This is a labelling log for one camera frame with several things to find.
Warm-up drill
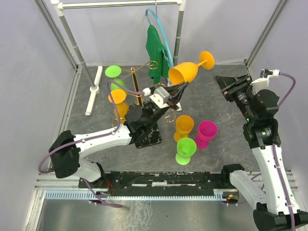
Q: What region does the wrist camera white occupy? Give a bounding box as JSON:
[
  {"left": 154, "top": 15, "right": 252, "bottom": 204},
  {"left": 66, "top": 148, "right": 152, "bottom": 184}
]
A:
[
  {"left": 251, "top": 69, "right": 280, "bottom": 90},
  {"left": 142, "top": 86, "right": 170, "bottom": 109}
]

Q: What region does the lime green wine glass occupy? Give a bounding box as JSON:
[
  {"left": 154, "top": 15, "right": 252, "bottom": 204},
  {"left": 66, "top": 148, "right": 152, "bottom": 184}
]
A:
[{"left": 105, "top": 65, "right": 126, "bottom": 87}]

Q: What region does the silver white clothes rail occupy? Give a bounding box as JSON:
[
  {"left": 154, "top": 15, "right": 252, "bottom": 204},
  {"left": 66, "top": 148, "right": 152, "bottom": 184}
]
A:
[{"left": 51, "top": 0, "right": 186, "bottom": 116}]

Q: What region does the teal wire clothes hanger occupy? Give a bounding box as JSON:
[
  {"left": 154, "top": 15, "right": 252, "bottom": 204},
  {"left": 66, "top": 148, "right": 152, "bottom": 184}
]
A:
[{"left": 145, "top": 0, "right": 174, "bottom": 68}]

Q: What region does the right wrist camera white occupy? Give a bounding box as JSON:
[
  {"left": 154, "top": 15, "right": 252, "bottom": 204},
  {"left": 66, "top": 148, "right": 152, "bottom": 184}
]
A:
[{"left": 251, "top": 69, "right": 280, "bottom": 90}]

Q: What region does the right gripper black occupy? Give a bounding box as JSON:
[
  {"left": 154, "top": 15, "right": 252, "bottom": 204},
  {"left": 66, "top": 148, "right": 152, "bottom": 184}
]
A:
[{"left": 213, "top": 73, "right": 257, "bottom": 122}]

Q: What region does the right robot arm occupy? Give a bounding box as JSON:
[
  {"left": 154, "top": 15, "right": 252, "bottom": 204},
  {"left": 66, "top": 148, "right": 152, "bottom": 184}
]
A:
[{"left": 213, "top": 69, "right": 308, "bottom": 231}]

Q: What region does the pink wine glass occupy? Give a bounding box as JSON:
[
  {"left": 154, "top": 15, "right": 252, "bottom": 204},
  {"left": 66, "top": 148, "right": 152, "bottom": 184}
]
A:
[{"left": 194, "top": 121, "right": 218, "bottom": 149}]

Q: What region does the orange wine glass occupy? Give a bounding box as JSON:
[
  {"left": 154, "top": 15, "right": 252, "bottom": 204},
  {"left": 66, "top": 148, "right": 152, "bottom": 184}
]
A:
[
  {"left": 111, "top": 89, "right": 129, "bottom": 127},
  {"left": 168, "top": 51, "right": 215, "bottom": 85},
  {"left": 174, "top": 115, "right": 194, "bottom": 142}
]

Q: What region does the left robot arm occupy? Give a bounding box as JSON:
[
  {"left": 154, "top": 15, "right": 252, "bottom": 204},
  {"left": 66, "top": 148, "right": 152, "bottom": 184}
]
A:
[{"left": 49, "top": 82, "right": 189, "bottom": 188}]

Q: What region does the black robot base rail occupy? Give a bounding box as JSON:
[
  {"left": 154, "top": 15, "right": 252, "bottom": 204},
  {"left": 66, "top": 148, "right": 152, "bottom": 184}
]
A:
[{"left": 89, "top": 171, "right": 235, "bottom": 197}]

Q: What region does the light blue cable duct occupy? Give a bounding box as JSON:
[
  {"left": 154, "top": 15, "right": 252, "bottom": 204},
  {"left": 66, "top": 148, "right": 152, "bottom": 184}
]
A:
[{"left": 45, "top": 189, "right": 236, "bottom": 201}]

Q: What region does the green cloth on hanger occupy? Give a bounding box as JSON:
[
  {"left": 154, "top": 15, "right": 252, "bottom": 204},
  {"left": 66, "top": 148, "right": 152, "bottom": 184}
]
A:
[{"left": 145, "top": 25, "right": 170, "bottom": 84}]

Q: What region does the gold wine glass rack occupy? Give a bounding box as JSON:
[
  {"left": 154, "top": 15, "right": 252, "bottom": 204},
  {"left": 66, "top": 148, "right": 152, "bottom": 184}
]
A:
[{"left": 112, "top": 60, "right": 176, "bottom": 149}]

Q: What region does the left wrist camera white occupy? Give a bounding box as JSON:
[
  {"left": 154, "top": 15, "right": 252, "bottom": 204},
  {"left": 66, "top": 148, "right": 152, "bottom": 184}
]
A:
[{"left": 142, "top": 86, "right": 170, "bottom": 109}]

